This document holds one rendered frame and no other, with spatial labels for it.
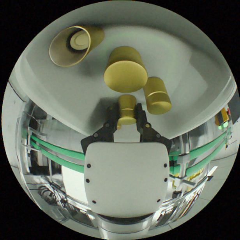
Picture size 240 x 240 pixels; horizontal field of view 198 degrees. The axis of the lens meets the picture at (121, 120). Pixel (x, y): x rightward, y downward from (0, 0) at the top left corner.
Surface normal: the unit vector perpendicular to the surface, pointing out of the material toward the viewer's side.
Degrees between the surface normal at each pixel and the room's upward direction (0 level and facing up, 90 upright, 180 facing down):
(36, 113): 90
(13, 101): 90
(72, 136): 90
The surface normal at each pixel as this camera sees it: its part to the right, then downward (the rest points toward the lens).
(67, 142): -0.06, -0.38
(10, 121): 1.00, 0.00
